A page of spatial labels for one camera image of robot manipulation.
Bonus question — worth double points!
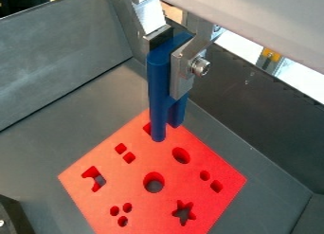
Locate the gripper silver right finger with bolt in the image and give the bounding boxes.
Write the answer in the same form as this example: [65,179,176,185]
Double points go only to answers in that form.
[169,12,224,99]

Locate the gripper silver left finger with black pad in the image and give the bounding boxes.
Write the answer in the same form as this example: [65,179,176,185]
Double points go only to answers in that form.
[112,0,172,63]

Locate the blue square-circle peg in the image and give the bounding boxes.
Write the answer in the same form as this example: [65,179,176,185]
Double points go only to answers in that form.
[145,32,192,142]

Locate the black object at corner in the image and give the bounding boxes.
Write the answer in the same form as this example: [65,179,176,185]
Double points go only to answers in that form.
[0,194,36,234]

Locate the grey metal bin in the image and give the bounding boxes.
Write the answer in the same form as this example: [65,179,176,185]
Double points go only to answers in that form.
[0,0,324,234]

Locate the red flat shape-hole plate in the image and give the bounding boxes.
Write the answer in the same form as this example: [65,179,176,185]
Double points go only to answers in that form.
[58,112,246,234]

